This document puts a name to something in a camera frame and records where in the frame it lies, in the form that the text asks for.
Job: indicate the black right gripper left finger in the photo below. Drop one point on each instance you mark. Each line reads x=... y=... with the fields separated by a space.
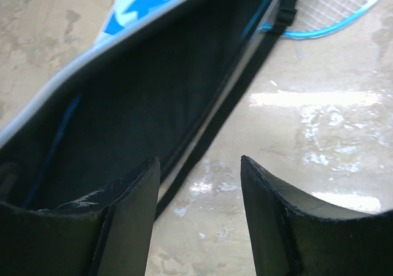
x=105 y=232

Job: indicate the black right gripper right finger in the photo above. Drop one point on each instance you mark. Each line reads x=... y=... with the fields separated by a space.
x=295 y=233

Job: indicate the blue sport racket bag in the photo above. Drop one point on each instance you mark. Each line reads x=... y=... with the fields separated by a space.
x=160 y=92

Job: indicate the blue badminton racket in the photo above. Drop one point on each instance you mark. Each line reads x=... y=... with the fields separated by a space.
x=318 y=18

